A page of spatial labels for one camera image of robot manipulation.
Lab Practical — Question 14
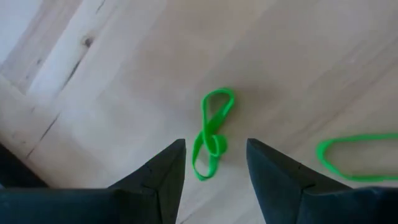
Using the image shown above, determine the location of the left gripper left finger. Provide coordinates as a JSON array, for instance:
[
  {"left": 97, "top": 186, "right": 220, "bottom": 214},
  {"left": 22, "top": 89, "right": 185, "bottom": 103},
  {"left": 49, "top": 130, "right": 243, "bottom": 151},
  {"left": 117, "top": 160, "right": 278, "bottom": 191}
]
[{"left": 108, "top": 139, "right": 187, "bottom": 224}]

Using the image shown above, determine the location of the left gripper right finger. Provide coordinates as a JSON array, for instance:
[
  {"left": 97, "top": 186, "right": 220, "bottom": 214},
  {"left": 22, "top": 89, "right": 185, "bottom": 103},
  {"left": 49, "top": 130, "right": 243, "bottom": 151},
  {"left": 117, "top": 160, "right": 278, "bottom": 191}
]
[{"left": 246, "top": 138, "right": 352, "bottom": 224}]

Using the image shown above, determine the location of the green rubber band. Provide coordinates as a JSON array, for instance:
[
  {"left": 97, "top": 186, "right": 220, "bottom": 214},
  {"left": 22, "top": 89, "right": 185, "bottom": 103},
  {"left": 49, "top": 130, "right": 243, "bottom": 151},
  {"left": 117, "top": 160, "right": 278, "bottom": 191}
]
[
  {"left": 316, "top": 133, "right": 398, "bottom": 183},
  {"left": 192, "top": 88, "right": 236, "bottom": 182}
]

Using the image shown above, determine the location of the black aluminium table frame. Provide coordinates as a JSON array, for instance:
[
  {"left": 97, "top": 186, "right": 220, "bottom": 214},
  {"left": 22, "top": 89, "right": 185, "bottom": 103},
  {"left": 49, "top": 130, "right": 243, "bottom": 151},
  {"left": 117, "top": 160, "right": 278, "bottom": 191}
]
[{"left": 0, "top": 142, "right": 49, "bottom": 189}]

